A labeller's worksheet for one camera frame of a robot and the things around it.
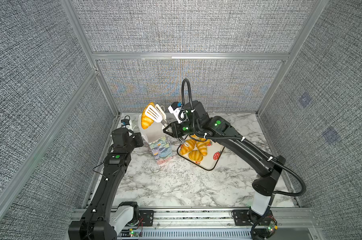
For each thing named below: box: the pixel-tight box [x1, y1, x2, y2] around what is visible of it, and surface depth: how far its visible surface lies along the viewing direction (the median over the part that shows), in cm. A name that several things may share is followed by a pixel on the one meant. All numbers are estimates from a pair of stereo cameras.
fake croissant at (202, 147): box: [196, 141, 208, 156], surface depth 98 cm
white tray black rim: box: [177, 140, 225, 171], surface depth 96 cm
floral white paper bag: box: [138, 113, 174, 165], surface depth 80 cm
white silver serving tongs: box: [145, 104, 185, 144], surface depth 68 cm
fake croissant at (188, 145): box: [179, 139, 197, 155], surface depth 97 cm
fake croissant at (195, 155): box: [188, 150, 203, 162], surface depth 94 cm
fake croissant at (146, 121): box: [141, 102, 156, 130], surface depth 69 cm
